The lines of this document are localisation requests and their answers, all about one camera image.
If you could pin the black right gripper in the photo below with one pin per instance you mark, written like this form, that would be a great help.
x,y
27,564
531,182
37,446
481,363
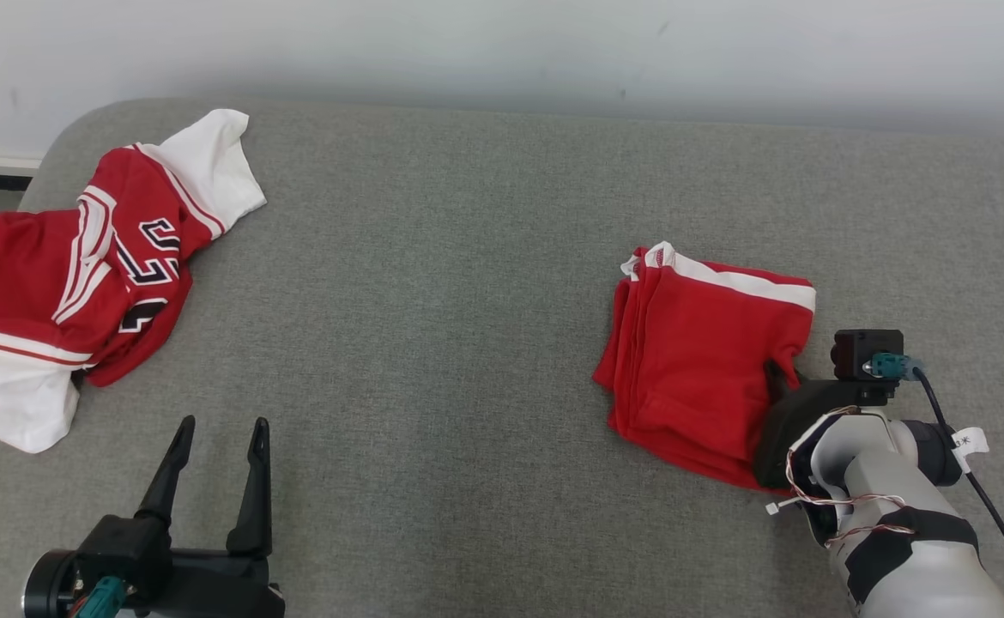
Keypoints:
x,y
789,421

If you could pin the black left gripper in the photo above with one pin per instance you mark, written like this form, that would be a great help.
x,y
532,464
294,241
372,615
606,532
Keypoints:
x,y
202,588

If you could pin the red shorts white stripe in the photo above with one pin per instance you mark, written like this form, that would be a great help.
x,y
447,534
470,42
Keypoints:
x,y
691,360

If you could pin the red jersey white sleeves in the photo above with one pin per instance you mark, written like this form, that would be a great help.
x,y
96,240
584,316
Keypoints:
x,y
13,266

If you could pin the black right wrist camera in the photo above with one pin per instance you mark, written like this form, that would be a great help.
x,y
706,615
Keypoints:
x,y
862,348

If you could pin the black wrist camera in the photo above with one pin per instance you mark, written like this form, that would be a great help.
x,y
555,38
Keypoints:
x,y
862,348
47,588

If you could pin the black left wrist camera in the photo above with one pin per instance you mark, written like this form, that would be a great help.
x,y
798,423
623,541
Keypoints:
x,y
47,588

